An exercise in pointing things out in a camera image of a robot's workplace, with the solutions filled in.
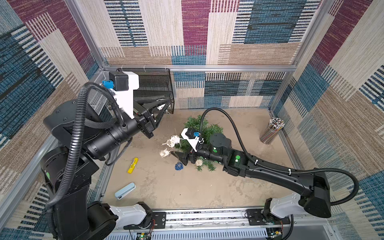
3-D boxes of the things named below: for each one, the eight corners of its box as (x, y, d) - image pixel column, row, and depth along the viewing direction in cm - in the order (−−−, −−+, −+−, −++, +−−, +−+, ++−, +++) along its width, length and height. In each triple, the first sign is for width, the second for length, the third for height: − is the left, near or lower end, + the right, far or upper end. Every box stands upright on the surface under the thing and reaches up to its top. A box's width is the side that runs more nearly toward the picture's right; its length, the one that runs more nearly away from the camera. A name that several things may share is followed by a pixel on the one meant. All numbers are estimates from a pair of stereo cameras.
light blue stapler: (118, 200, 82) (115, 198, 78) (116, 195, 83) (113, 193, 80) (137, 187, 86) (135, 185, 82) (135, 183, 87) (132, 180, 84)
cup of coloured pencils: (261, 144, 102) (272, 126, 88) (258, 135, 107) (268, 117, 92) (273, 144, 102) (286, 126, 88) (270, 135, 106) (281, 117, 92)
